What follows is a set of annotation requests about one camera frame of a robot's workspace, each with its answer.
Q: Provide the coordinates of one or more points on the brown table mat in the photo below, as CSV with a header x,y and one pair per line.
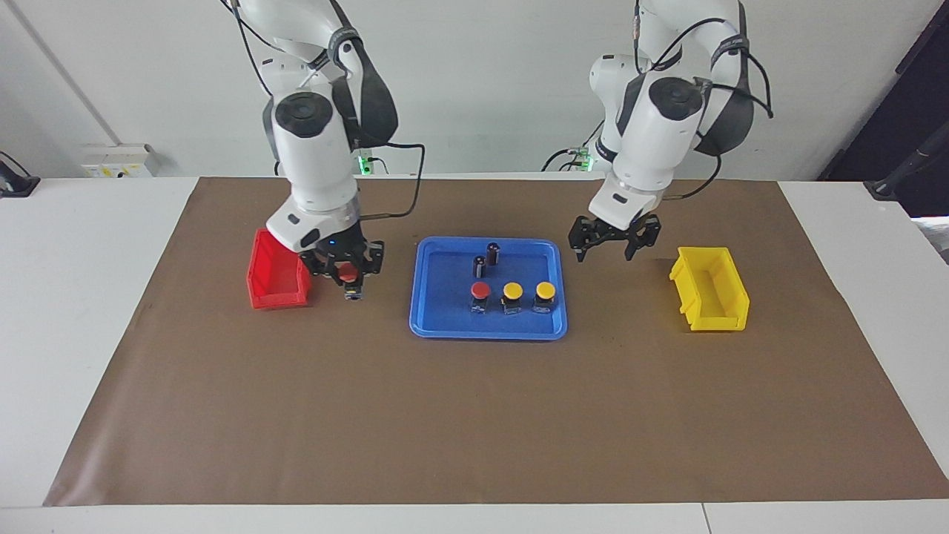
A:
x,y
474,415

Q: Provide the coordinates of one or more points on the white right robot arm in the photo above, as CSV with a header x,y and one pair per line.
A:
x,y
315,148

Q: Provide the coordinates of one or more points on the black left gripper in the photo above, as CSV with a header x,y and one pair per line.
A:
x,y
615,226

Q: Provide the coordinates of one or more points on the black button base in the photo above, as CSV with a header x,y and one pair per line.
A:
x,y
480,266
494,252

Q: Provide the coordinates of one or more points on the yellow push button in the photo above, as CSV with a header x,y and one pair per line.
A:
x,y
512,291
546,290

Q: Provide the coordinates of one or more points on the yellow plastic bin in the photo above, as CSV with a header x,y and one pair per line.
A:
x,y
712,297

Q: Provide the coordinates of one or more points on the blue plastic tray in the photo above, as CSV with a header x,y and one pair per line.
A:
x,y
445,311

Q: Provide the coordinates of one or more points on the black stand base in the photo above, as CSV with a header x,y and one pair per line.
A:
x,y
16,182

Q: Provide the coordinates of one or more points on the red push button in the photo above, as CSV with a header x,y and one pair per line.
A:
x,y
480,291
348,277

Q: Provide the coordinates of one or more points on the red plastic bin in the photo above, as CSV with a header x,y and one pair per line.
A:
x,y
274,285

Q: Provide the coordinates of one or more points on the black wall panel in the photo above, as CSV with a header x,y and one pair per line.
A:
x,y
897,89

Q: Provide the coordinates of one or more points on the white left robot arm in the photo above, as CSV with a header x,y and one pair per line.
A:
x,y
660,119

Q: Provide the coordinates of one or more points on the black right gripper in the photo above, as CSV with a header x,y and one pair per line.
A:
x,y
342,245

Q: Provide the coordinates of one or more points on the black tripod leg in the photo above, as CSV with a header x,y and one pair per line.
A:
x,y
908,167

